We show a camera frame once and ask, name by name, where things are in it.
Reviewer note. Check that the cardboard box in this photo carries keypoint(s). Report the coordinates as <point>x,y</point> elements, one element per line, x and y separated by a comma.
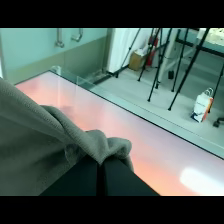
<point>136,61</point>

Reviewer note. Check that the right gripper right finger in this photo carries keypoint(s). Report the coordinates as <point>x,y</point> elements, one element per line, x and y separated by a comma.
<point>123,181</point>

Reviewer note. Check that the brown garment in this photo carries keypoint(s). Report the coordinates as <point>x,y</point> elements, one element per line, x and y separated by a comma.
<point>36,140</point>

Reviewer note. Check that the black tripod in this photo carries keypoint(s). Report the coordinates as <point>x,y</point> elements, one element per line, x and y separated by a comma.
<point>160,65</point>
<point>189,69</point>

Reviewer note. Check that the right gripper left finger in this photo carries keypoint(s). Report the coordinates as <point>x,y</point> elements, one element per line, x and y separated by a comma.
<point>80,180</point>

